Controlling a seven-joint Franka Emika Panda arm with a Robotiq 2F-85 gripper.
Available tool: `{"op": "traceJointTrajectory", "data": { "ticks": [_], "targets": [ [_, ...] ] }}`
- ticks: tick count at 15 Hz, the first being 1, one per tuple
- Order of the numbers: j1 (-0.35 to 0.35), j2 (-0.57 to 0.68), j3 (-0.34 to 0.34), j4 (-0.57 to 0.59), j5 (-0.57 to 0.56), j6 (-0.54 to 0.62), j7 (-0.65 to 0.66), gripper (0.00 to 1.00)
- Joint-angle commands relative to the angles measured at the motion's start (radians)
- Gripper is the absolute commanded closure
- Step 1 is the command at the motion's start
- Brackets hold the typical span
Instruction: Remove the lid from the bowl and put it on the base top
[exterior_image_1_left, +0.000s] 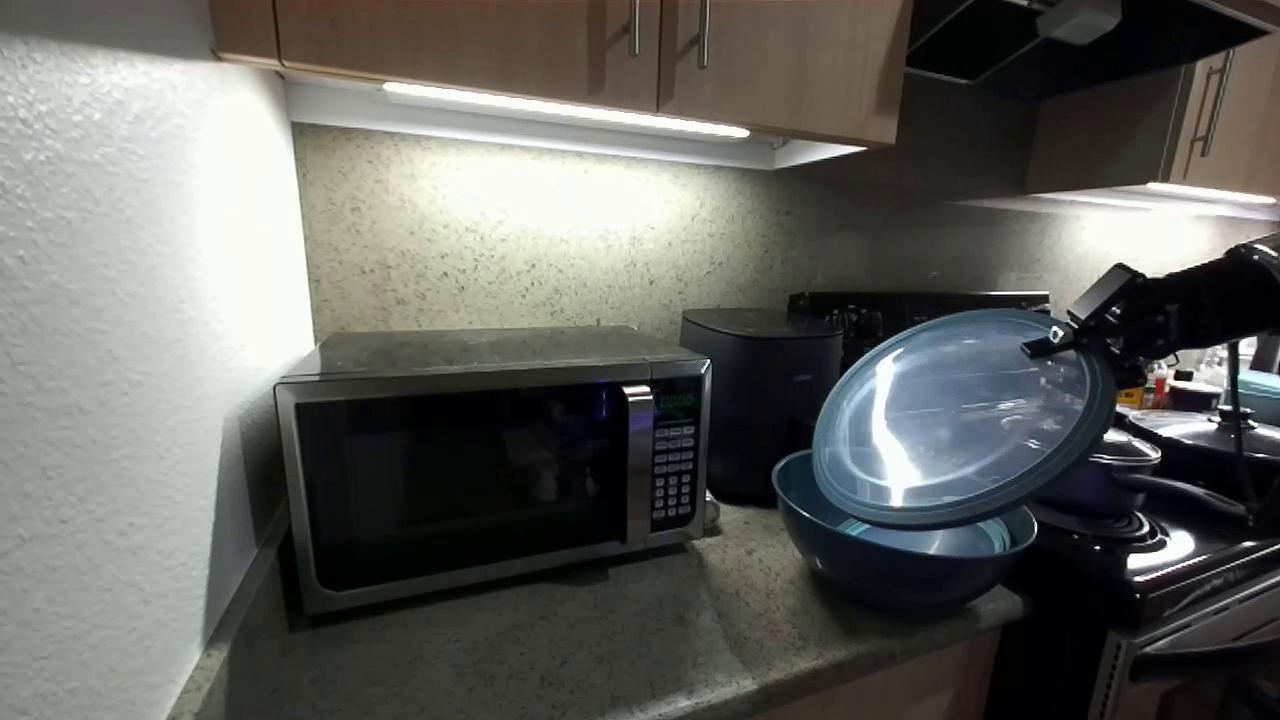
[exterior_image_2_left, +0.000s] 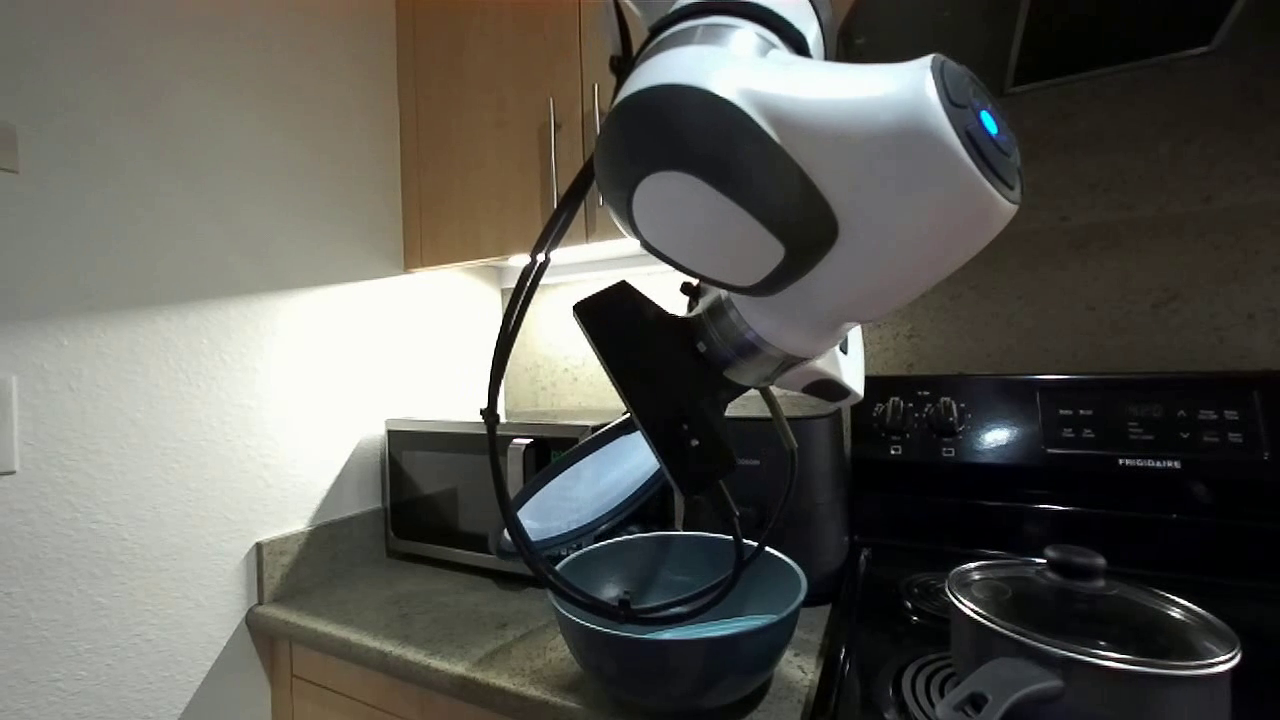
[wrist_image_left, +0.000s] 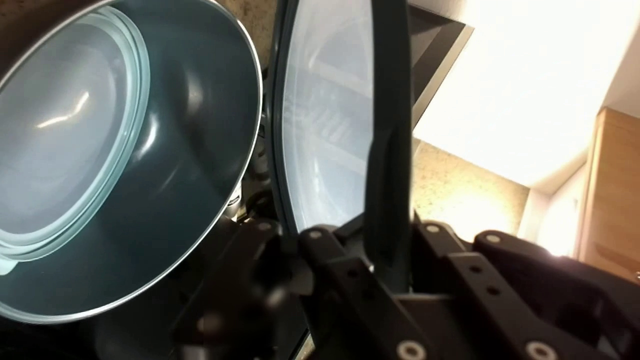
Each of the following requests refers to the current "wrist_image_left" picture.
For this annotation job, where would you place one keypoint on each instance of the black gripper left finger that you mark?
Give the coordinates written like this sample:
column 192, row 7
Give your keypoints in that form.
column 332, row 301

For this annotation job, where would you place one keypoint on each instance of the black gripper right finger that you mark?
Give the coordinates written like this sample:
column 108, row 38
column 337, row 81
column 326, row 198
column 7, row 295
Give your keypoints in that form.
column 507, row 301

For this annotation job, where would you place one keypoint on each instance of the dark blue bowl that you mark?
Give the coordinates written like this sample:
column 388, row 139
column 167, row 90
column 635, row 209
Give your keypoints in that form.
column 187, row 167

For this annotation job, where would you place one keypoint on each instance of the wooden wall cabinet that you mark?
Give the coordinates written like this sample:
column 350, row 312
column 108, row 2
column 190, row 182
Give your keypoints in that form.
column 612, row 192

